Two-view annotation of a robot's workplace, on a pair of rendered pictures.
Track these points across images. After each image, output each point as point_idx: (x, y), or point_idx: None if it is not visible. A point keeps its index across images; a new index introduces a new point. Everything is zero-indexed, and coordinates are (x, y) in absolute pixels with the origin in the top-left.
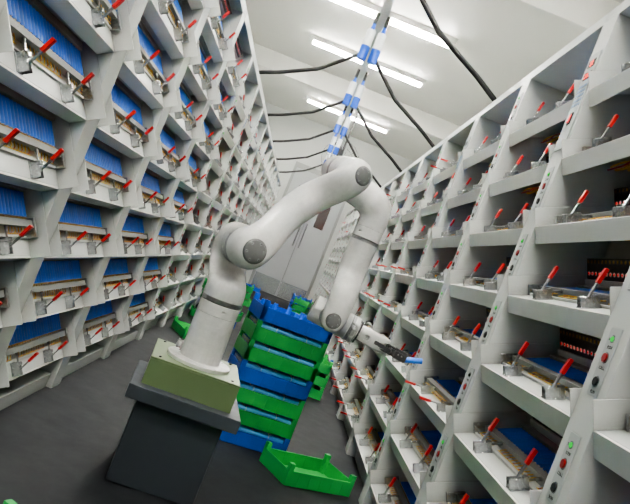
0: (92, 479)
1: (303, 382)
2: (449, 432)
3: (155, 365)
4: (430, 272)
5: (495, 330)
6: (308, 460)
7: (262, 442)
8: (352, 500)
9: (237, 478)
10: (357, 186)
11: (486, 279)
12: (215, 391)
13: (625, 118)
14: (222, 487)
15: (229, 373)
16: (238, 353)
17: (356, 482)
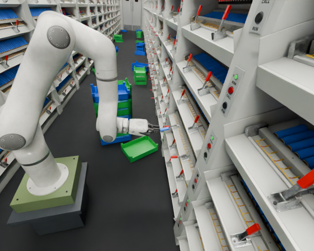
0: (32, 241)
1: (126, 115)
2: (190, 199)
3: (16, 206)
4: (167, 41)
5: (215, 162)
6: (140, 139)
7: (121, 139)
8: (159, 152)
9: (110, 174)
10: (60, 51)
11: (197, 65)
12: (59, 201)
13: None
14: (102, 188)
15: (69, 176)
16: None
17: (160, 135)
